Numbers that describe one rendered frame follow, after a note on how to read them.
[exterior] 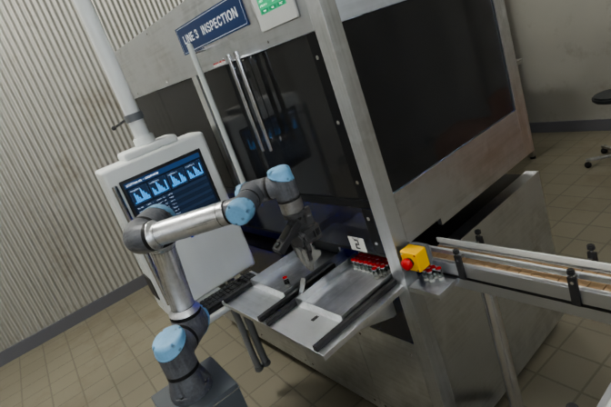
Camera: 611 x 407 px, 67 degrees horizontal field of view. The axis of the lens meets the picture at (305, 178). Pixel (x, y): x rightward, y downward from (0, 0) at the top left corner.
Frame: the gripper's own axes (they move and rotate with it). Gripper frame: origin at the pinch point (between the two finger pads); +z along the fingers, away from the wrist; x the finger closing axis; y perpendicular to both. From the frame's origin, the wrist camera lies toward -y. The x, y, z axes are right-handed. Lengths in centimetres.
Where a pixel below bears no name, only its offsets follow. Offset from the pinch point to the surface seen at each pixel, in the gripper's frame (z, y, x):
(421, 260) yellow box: 9.8, 28.8, -21.7
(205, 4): -95, 28, 52
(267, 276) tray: 21, 10, 53
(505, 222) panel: 30, 93, -13
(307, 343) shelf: 21.6, -11.1, -1.6
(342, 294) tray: 21.4, 13.8, 7.3
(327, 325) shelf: 21.6, -1.4, -1.0
